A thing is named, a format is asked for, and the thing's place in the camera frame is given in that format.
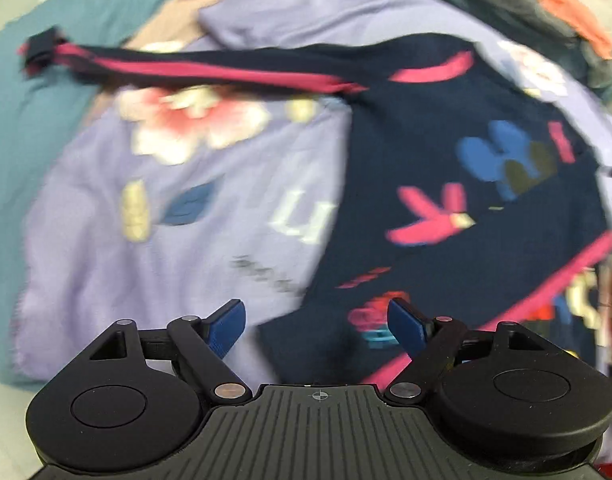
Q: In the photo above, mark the navy cartoon print shirt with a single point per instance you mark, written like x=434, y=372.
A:
x=435, y=185

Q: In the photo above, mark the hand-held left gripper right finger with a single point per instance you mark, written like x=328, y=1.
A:
x=408, y=327

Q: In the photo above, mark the purple floral bedsheet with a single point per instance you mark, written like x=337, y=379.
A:
x=211, y=260

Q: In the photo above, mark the teal blanket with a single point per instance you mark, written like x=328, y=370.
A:
x=16, y=135

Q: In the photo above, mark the beige cloth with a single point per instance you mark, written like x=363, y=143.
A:
x=186, y=20

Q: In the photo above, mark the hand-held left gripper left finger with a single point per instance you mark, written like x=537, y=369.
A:
x=226, y=327

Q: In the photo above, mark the orange cloth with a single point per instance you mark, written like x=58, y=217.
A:
x=573, y=12

